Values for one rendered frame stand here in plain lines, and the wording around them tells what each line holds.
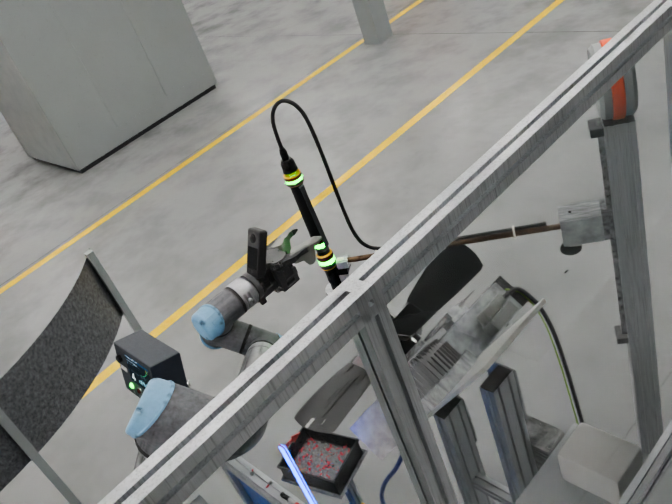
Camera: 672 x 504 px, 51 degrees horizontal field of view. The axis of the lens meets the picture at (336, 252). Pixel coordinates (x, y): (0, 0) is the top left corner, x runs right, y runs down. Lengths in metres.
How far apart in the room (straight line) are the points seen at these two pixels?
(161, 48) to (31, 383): 5.50
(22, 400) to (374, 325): 2.70
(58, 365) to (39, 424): 0.27
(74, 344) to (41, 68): 4.56
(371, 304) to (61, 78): 7.11
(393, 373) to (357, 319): 0.11
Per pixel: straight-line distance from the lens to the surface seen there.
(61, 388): 3.55
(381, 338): 0.86
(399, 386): 0.92
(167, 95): 8.37
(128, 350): 2.42
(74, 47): 7.88
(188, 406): 1.33
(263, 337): 1.68
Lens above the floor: 2.53
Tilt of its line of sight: 33 degrees down
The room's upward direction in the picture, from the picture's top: 21 degrees counter-clockwise
